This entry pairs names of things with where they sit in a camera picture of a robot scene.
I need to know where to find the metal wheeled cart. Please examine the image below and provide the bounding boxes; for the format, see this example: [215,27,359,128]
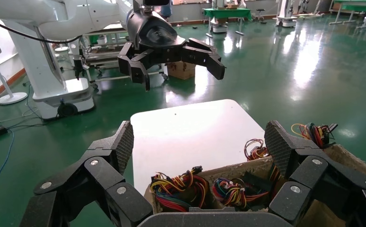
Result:
[82,28,168,91]

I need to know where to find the grey power supply colourful wires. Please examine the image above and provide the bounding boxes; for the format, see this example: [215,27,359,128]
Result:
[244,139,270,162]
[212,177,270,210]
[149,166,209,213]
[291,122,339,149]

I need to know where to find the green table with white legs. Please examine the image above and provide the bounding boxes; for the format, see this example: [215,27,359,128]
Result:
[329,0,366,29]

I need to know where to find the white standing fan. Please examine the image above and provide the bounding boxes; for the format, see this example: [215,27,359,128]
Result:
[0,29,28,105]

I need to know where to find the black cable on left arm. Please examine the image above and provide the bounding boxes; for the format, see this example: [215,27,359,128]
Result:
[0,16,83,44]

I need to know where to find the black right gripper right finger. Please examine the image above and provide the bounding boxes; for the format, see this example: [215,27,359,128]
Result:
[263,120,366,227]

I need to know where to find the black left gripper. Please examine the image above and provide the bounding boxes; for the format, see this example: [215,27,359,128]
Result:
[117,10,226,92]

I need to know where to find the black stool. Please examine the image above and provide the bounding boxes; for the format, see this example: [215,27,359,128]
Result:
[252,8,268,25]

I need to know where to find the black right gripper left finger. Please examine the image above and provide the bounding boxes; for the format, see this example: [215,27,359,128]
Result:
[19,120,155,227]

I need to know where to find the person in blue clothes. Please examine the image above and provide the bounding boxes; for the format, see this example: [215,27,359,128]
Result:
[160,0,173,19]

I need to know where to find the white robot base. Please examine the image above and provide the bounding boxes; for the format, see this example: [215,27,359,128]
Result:
[210,16,229,34]

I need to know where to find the green cloth covered table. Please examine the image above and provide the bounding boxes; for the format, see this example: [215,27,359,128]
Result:
[202,8,253,37]

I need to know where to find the brown divided cardboard box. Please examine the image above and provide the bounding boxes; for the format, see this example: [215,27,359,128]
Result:
[144,142,366,227]

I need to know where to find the white standing robot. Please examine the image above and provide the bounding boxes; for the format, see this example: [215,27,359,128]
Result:
[274,0,298,28]

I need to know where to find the small cardboard box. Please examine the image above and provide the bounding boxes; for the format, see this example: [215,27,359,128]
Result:
[167,61,196,80]

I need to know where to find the grey left wrist camera housing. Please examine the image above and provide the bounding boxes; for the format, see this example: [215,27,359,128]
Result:
[133,0,171,14]

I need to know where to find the white robot torso and base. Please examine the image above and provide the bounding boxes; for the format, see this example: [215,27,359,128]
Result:
[1,18,96,121]

